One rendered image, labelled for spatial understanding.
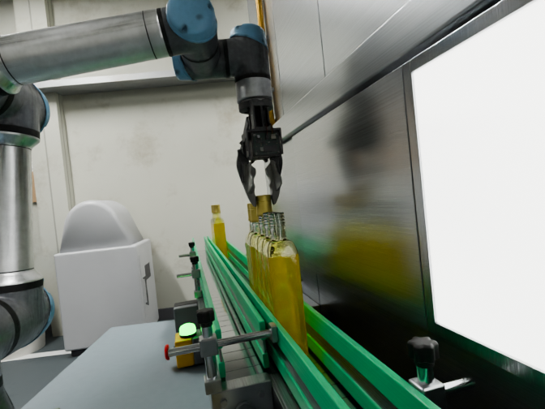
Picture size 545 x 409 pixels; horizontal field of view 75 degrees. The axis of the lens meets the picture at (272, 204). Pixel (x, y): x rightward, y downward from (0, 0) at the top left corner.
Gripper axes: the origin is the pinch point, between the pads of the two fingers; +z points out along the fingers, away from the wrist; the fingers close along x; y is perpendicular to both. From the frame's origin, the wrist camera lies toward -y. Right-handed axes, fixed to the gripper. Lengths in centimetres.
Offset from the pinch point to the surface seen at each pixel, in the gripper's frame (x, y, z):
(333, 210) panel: 11.8, 9.6, 3.6
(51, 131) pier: -138, -322, -89
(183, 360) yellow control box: -21.0, -20.3, 39.4
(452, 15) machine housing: 12.8, 43.2, -17.1
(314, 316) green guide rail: 3.1, 17.0, 20.8
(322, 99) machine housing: 12.6, 7.7, -18.8
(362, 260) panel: 11.9, 19.6, 12.0
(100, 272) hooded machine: -92, -252, 47
